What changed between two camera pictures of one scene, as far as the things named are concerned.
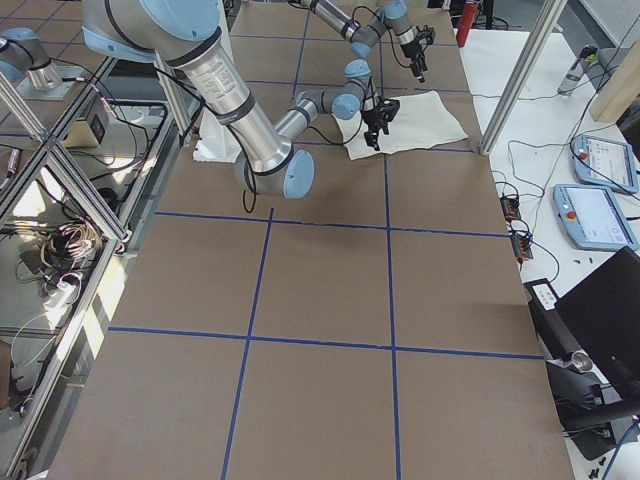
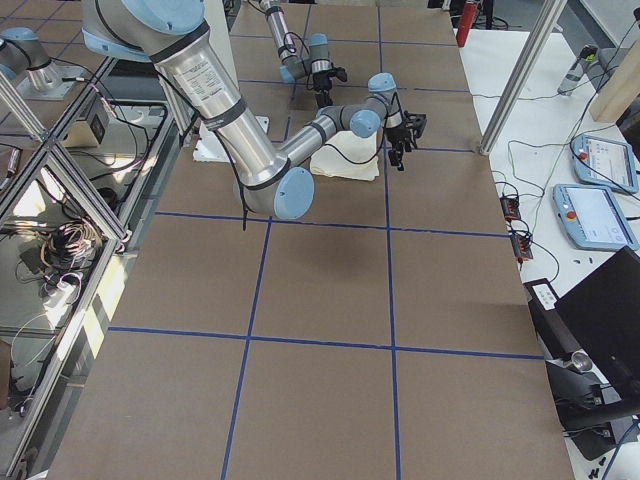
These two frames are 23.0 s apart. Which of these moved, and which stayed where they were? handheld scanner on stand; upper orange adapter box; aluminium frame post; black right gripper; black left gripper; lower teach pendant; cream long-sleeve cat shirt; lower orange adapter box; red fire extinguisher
Moved: black left gripper; black right gripper; cream long-sleeve cat shirt
Stayed: upper orange adapter box; red fire extinguisher; handheld scanner on stand; lower orange adapter box; aluminium frame post; lower teach pendant
